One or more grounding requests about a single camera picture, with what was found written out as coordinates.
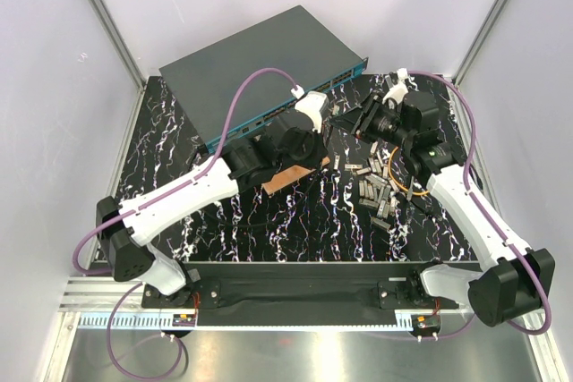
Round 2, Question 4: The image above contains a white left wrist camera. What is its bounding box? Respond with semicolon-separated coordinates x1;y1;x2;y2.
290;85;329;132

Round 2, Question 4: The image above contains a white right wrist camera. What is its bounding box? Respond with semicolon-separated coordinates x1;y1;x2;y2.
382;68;409;110

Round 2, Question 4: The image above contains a yellow ethernet cable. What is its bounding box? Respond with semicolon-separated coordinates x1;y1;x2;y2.
388;144;431;198

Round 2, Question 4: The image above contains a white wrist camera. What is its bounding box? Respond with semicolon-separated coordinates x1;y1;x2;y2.
290;85;329;132
382;68;409;110

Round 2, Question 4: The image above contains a black ethernet cable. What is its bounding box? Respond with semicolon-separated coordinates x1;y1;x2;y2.
339;111;484;222

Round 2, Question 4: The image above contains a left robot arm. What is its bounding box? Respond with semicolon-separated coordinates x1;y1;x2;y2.
96;110;328;307

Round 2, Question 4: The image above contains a wooden board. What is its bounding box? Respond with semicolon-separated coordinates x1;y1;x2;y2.
262;165;316;196

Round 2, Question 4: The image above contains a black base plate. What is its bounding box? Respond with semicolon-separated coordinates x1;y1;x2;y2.
141;260;480;327

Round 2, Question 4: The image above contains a teal network switch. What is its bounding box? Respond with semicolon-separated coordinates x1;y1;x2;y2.
159;5;368;153

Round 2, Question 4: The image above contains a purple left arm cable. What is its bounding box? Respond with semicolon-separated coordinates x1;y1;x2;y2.
73;67;302;381

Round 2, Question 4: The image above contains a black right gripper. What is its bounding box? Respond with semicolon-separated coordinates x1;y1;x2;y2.
328;91;413;150

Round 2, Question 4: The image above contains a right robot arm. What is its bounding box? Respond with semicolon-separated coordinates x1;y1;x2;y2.
329;91;555;334

